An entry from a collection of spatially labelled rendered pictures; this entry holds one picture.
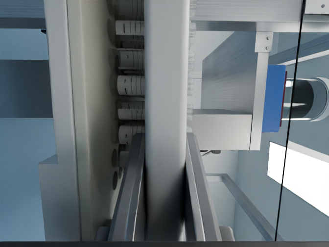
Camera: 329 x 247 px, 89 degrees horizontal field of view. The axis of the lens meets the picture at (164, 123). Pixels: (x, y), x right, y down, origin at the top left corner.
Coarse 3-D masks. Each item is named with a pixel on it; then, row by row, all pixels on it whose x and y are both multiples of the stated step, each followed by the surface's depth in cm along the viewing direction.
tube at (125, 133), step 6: (114, 126) 12; (120, 126) 12; (126, 126) 12; (132, 126) 12; (138, 126) 12; (144, 126) 12; (114, 132) 12; (120, 132) 12; (126, 132) 12; (132, 132) 12; (138, 132) 12; (144, 132) 12; (186, 132) 12; (114, 138) 12; (120, 138) 12; (126, 138) 12; (132, 138) 12
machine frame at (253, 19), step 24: (0, 0) 36; (24, 0) 36; (216, 0) 37; (240, 0) 37; (264, 0) 37; (288, 0) 37; (0, 24) 39; (24, 24) 39; (216, 24) 39; (240, 24) 39; (264, 24) 39; (288, 24) 39; (192, 72) 146; (240, 192) 133
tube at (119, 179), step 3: (114, 174) 12; (117, 174) 12; (120, 174) 12; (114, 177) 12; (117, 177) 12; (120, 177) 12; (114, 180) 12; (117, 180) 12; (120, 180) 12; (114, 183) 12; (117, 183) 12; (120, 183) 12; (114, 186) 12; (117, 186) 12; (114, 189) 12; (117, 189) 12
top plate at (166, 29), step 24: (144, 0) 7; (168, 0) 7; (144, 24) 7; (168, 24) 7; (144, 48) 8; (168, 48) 7; (144, 72) 8; (168, 72) 7; (168, 96) 8; (168, 120) 8; (168, 144) 8; (168, 168) 8; (168, 192) 8; (168, 216) 8; (168, 240) 8
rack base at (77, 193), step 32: (64, 0) 7; (96, 0) 9; (64, 32) 7; (96, 32) 9; (64, 64) 7; (96, 64) 9; (64, 96) 7; (96, 96) 9; (64, 128) 8; (96, 128) 9; (64, 160) 8; (96, 160) 9; (64, 192) 8; (96, 192) 9; (64, 224) 8; (96, 224) 9
